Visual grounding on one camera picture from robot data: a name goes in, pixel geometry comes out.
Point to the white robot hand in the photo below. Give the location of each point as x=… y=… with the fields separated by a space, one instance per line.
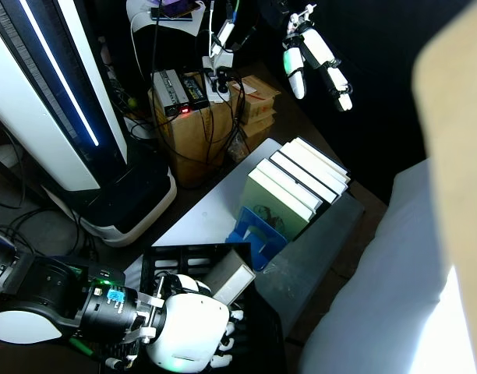
x=188 y=331
x=318 y=48

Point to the checkered cover book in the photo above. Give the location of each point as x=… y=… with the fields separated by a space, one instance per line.
x=234 y=284

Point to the black mesh file tray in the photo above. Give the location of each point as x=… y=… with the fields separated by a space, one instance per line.
x=262 y=311

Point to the cardboard box red label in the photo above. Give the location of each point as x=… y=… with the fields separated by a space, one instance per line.
x=258 y=101

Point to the white plug adapter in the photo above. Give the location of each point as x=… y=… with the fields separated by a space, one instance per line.
x=224 y=60

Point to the black power plug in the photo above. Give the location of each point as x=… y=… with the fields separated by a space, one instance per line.
x=222 y=78

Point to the small plain cardboard box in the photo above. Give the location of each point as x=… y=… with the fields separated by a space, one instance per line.
x=258 y=134

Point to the black Century book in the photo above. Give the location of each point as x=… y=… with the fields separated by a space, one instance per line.
x=324 y=157

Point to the cream cover book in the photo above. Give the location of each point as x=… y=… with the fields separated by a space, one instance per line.
x=320 y=163

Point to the white power strip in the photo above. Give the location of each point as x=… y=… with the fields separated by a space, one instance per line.
x=213 y=93

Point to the white Fashionopolis book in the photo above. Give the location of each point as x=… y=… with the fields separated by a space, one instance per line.
x=316 y=168

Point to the blue metal bookend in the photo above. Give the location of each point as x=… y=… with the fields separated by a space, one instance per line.
x=269 y=241

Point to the clear plastic bag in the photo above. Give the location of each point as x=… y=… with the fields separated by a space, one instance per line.
x=238 y=150

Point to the black charger unit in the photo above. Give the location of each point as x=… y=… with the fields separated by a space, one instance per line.
x=193 y=91

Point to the purple patterned pouch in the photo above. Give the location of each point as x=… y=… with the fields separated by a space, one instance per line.
x=180 y=4

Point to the dark tablet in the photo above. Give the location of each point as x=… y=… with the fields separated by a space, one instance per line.
x=176 y=16

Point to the beige blurred panel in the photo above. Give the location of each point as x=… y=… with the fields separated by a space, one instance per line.
x=456 y=117

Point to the silver power supply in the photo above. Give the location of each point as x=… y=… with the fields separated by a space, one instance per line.
x=166 y=89

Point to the large cardboard box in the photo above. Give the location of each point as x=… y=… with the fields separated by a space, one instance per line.
x=191 y=148

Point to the white round stool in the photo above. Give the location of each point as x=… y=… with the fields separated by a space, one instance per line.
x=143 y=21

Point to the yellow green ball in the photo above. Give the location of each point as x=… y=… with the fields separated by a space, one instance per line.
x=133 y=103

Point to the white backdrop sheet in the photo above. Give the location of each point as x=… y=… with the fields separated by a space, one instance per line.
x=379 y=272

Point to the white black robot body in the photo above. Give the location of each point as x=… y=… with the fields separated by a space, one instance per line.
x=28 y=117

